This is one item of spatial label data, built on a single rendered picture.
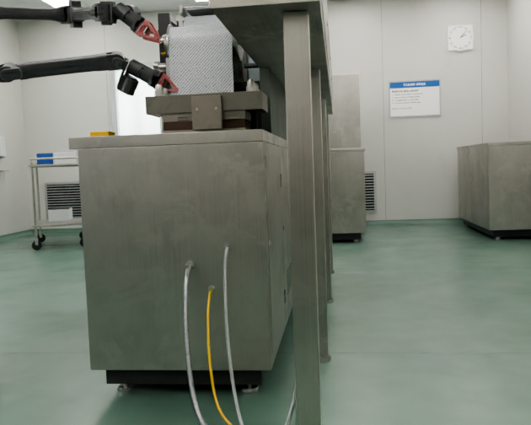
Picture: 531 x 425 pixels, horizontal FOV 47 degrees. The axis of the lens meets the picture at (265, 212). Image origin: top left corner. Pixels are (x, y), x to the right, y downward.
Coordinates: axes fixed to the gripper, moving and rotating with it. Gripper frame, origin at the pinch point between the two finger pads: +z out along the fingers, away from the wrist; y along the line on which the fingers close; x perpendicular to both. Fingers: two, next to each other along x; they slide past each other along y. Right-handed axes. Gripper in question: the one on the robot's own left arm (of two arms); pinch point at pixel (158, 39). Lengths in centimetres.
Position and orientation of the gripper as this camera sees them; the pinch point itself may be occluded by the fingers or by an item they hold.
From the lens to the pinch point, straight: 245.0
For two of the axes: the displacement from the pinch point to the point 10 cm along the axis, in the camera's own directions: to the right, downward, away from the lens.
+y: -1.1, 0.7, -9.9
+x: 6.0, -7.9, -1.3
